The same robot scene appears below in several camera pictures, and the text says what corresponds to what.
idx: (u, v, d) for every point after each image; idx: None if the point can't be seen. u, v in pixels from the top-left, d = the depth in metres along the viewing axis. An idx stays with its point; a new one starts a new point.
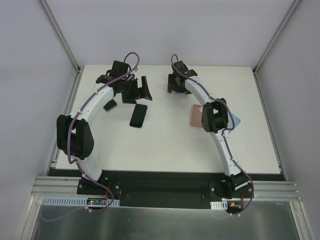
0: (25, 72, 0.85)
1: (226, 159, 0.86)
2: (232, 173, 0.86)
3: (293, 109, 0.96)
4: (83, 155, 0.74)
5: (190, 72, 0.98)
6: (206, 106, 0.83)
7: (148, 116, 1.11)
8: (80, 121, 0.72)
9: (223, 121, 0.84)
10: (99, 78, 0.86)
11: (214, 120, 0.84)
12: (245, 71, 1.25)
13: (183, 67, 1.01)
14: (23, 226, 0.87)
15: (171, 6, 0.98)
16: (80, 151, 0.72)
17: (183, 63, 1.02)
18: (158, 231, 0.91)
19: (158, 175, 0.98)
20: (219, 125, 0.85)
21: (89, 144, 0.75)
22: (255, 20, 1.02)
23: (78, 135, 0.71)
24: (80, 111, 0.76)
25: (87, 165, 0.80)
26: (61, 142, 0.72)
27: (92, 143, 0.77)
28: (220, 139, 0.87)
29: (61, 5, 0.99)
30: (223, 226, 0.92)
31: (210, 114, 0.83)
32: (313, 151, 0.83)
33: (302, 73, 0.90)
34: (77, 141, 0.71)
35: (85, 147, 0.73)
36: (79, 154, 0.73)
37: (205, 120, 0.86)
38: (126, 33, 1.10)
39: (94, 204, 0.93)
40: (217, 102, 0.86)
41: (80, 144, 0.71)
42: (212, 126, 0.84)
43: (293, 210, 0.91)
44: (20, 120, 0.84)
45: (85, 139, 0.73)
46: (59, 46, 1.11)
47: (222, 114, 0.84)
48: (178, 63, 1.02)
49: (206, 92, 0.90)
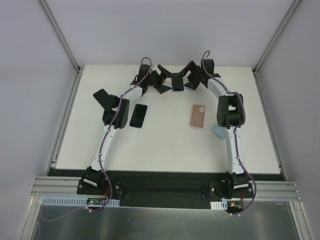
0: (25, 72, 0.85)
1: (232, 156, 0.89)
2: (234, 171, 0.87)
3: (293, 109, 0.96)
4: (120, 126, 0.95)
5: (214, 74, 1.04)
6: (222, 98, 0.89)
7: (149, 116, 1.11)
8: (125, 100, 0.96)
9: (237, 118, 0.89)
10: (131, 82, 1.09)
11: (229, 115, 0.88)
12: (245, 71, 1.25)
13: (210, 66, 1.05)
14: (23, 226, 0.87)
15: (171, 6, 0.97)
16: (120, 123, 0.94)
17: (212, 62, 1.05)
18: (158, 231, 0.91)
19: (158, 175, 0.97)
20: (232, 122, 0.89)
21: (125, 119, 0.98)
22: (255, 20, 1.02)
23: (122, 111, 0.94)
24: (123, 94, 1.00)
25: (109, 141, 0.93)
26: (107, 114, 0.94)
27: (126, 118, 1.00)
28: (230, 136, 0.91)
29: (61, 5, 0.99)
30: (223, 226, 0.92)
31: (224, 108, 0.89)
32: (313, 151, 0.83)
33: (301, 73, 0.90)
34: (120, 113, 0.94)
35: (123, 121, 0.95)
36: (119, 124, 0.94)
37: (219, 113, 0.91)
38: (126, 33, 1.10)
39: (94, 204, 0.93)
40: (234, 98, 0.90)
41: (122, 118, 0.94)
42: (225, 119, 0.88)
43: (293, 210, 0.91)
44: (19, 120, 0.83)
45: (125, 113, 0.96)
46: (59, 46, 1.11)
47: (237, 110, 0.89)
48: (207, 60, 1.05)
49: (225, 88, 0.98)
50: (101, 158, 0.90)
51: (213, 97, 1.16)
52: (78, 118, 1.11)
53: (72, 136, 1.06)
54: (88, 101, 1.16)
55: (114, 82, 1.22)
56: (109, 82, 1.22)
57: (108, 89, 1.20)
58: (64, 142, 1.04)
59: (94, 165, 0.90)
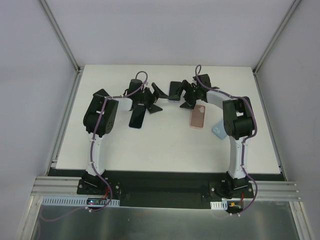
0: (25, 73, 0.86)
1: (236, 164, 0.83)
2: (236, 177, 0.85)
3: (293, 109, 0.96)
4: (105, 132, 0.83)
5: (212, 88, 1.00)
6: (226, 103, 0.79)
7: (149, 116, 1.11)
8: (110, 102, 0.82)
9: (248, 124, 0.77)
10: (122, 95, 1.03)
11: (238, 121, 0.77)
12: (245, 70, 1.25)
13: (207, 81, 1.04)
14: (23, 226, 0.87)
15: (171, 6, 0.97)
16: (103, 127, 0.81)
17: (208, 77, 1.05)
18: (158, 231, 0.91)
19: (158, 175, 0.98)
20: (244, 129, 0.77)
21: (110, 123, 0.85)
22: (254, 20, 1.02)
23: (106, 114, 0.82)
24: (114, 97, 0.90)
25: (98, 149, 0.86)
26: (90, 119, 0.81)
27: (112, 123, 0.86)
28: (237, 146, 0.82)
29: (61, 6, 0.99)
30: (223, 226, 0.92)
31: (230, 112, 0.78)
32: (313, 151, 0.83)
33: (302, 73, 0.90)
34: (104, 116, 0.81)
35: (107, 126, 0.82)
36: (102, 129, 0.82)
37: (227, 121, 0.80)
38: (126, 34, 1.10)
39: (94, 204, 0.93)
40: (239, 102, 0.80)
41: (105, 121, 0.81)
42: (235, 127, 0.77)
43: (294, 210, 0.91)
44: (19, 120, 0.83)
45: (111, 117, 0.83)
46: (59, 46, 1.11)
47: (247, 115, 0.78)
48: (203, 75, 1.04)
49: (227, 95, 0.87)
50: (94, 166, 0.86)
51: None
52: (78, 118, 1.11)
53: (72, 136, 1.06)
54: (88, 101, 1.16)
55: (114, 82, 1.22)
56: (109, 82, 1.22)
57: (108, 89, 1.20)
58: (64, 142, 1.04)
59: (89, 170, 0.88)
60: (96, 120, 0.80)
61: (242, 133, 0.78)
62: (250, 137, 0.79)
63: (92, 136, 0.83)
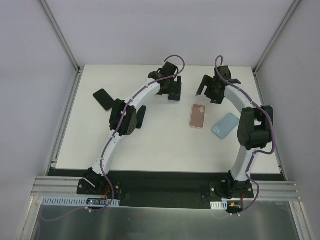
0: (25, 72, 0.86)
1: (241, 169, 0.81)
2: (239, 179, 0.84)
3: (293, 109, 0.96)
4: (126, 133, 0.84)
5: (233, 81, 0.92)
6: (246, 111, 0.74)
7: (149, 116, 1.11)
8: (131, 106, 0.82)
9: (264, 137, 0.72)
10: (151, 74, 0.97)
11: (255, 133, 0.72)
12: (245, 71, 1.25)
13: (226, 73, 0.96)
14: (23, 226, 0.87)
15: (171, 6, 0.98)
16: (125, 130, 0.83)
17: (228, 69, 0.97)
18: (158, 231, 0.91)
19: (158, 175, 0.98)
20: (258, 142, 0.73)
21: (132, 126, 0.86)
22: (254, 20, 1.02)
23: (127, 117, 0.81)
24: (132, 99, 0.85)
25: (113, 147, 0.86)
26: (113, 119, 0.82)
27: (134, 125, 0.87)
28: (247, 154, 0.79)
29: (61, 6, 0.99)
30: (223, 226, 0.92)
31: (249, 122, 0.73)
32: (313, 151, 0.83)
33: (302, 73, 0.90)
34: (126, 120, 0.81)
35: (129, 129, 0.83)
36: (124, 132, 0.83)
37: (242, 129, 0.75)
38: (126, 33, 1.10)
39: (94, 204, 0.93)
40: (260, 112, 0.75)
41: (127, 125, 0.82)
42: (250, 137, 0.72)
43: (294, 210, 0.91)
44: (19, 120, 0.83)
45: (132, 121, 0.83)
46: (59, 46, 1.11)
47: (265, 127, 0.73)
48: (223, 67, 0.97)
49: (249, 99, 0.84)
50: (102, 163, 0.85)
51: None
52: (79, 118, 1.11)
53: (72, 136, 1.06)
54: (88, 101, 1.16)
55: (115, 82, 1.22)
56: (109, 82, 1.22)
57: (108, 89, 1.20)
58: (64, 142, 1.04)
59: (95, 168, 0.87)
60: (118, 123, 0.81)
61: (255, 144, 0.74)
62: (263, 149, 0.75)
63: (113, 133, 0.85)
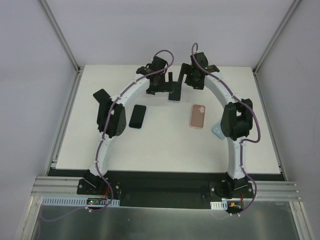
0: (25, 72, 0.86)
1: (235, 164, 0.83)
2: (236, 177, 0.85)
3: (293, 109, 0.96)
4: (115, 133, 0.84)
5: (211, 68, 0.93)
6: (229, 107, 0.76)
7: (149, 116, 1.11)
8: (119, 105, 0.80)
9: (246, 126, 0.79)
10: (139, 69, 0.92)
11: (236, 125, 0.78)
12: (245, 71, 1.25)
13: (203, 60, 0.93)
14: (23, 226, 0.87)
15: (171, 6, 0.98)
16: (115, 130, 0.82)
17: (204, 55, 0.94)
18: (158, 231, 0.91)
19: (158, 175, 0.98)
20: (240, 131, 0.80)
21: (122, 125, 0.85)
22: (254, 20, 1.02)
23: (115, 116, 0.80)
24: (119, 96, 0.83)
25: (105, 149, 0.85)
26: (100, 120, 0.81)
27: (124, 124, 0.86)
28: (236, 146, 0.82)
29: (61, 6, 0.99)
30: (223, 226, 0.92)
31: (232, 118, 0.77)
32: (313, 151, 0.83)
33: (302, 73, 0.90)
34: (114, 119, 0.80)
35: (118, 128, 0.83)
36: (113, 132, 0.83)
37: (225, 123, 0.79)
38: (126, 33, 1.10)
39: (94, 204, 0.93)
40: (241, 104, 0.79)
41: (116, 124, 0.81)
42: (233, 130, 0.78)
43: (294, 210, 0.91)
44: (19, 120, 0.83)
45: (121, 120, 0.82)
46: (59, 46, 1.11)
47: (246, 118, 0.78)
48: (199, 54, 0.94)
49: (229, 91, 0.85)
50: (98, 165, 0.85)
51: (213, 97, 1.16)
52: (79, 118, 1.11)
53: (72, 136, 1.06)
54: (88, 101, 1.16)
55: (115, 82, 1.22)
56: (110, 82, 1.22)
57: (108, 89, 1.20)
58: (65, 142, 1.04)
59: (92, 170, 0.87)
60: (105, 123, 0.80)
61: (238, 134, 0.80)
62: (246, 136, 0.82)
63: (102, 135, 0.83)
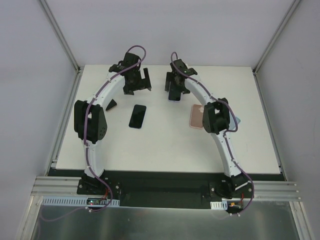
0: (25, 72, 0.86)
1: (227, 159, 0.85)
2: (232, 174, 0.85)
3: (293, 109, 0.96)
4: (97, 138, 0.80)
5: (190, 71, 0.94)
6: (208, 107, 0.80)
7: (149, 116, 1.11)
8: (95, 106, 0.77)
9: (225, 122, 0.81)
10: (111, 67, 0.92)
11: (216, 122, 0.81)
12: (245, 70, 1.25)
13: (182, 66, 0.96)
14: (23, 226, 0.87)
15: (171, 6, 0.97)
16: (96, 133, 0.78)
17: (182, 61, 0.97)
18: (158, 231, 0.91)
19: (158, 175, 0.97)
20: (221, 127, 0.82)
21: (102, 128, 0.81)
22: (254, 20, 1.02)
23: (94, 119, 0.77)
24: (95, 97, 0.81)
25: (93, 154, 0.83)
26: (78, 126, 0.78)
27: (105, 126, 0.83)
28: (221, 140, 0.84)
29: (61, 6, 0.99)
30: (223, 226, 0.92)
31: (211, 115, 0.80)
32: (313, 151, 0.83)
33: (302, 73, 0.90)
34: (93, 123, 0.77)
35: (99, 130, 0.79)
36: (94, 136, 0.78)
37: (206, 121, 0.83)
38: (126, 34, 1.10)
39: (94, 204, 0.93)
40: (218, 102, 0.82)
41: (95, 127, 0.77)
42: (214, 127, 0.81)
43: (294, 210, 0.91)
44: (19, 120, 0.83)
45: (100, 122, 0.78)
46: (59, 47, 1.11)
47: (224, 114, 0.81)
48: (177, 60, 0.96)
49: (207, 92, 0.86)
50: (92, 167, 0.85)
51: None
52: None
53: (72, 136, 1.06)
54: None
55: None
56: None
57: None
58: (65, 142, 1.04)
59: (88, 173, 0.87)
60: (84, 127, 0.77)
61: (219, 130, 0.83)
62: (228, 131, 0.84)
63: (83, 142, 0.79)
